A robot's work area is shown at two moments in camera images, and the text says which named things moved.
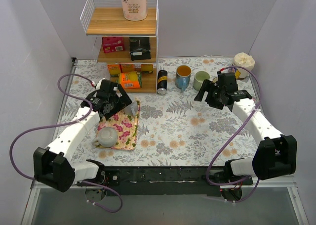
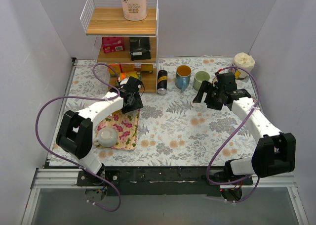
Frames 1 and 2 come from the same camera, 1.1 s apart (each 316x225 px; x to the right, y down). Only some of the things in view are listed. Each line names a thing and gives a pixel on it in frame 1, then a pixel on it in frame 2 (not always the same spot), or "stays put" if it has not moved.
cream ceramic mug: (215, 79) stays put
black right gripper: (210, 94) stays put
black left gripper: (122, 98) to (135, 102)
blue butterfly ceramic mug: (182, 76) stays put
